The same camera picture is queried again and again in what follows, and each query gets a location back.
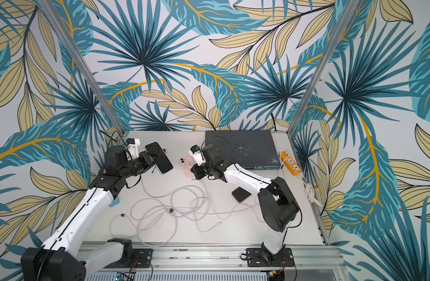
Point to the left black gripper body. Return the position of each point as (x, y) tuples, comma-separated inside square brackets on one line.
[(146, 161)]

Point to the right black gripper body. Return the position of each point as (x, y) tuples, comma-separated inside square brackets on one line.
[(200, 170)]

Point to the black phone light case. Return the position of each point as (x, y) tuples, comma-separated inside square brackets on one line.
[(159, 157)]

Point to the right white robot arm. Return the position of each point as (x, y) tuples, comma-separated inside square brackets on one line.
[(277, 203)]

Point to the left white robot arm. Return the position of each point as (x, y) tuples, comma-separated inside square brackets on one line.
[(57, 258)]

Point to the dark phone pink case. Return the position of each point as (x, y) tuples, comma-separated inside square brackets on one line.
[(240, 194)]

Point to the orange power strip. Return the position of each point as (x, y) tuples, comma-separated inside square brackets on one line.
[(289, 163)]

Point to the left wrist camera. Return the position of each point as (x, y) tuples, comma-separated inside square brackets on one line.
[(133, 146)]

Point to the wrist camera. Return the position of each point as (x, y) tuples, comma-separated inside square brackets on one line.
[(133, 146), (197, 155)]

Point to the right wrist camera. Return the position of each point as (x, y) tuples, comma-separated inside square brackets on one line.
[(197, 155)]

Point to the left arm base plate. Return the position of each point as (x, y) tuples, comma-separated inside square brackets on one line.
[(139, 258)]

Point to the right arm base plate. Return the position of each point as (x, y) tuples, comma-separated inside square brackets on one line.
[(261, 257)]

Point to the aluminium mounting rail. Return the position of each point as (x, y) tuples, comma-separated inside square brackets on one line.
[(231, 257)]

